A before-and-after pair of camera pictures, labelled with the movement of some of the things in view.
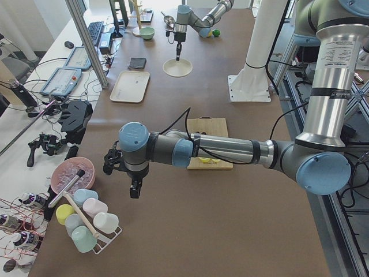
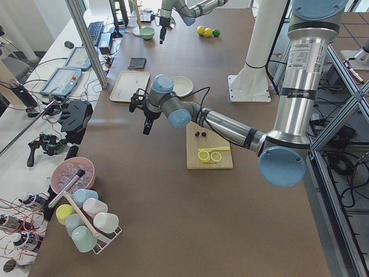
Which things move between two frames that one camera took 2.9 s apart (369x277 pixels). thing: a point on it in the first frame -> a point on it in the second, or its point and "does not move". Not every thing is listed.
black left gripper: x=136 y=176 -> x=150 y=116
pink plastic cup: x=92 y=206 does not move
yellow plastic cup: x=63 y=211 does not move
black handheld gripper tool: x=48 y=143 does not move
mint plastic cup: x=83 y=237 does not move
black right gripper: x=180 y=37 -> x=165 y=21
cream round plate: x=176 y=68 -> x=182 y=86
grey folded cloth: x=137 y=63 does not move
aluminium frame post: x=86 y=42 does not move
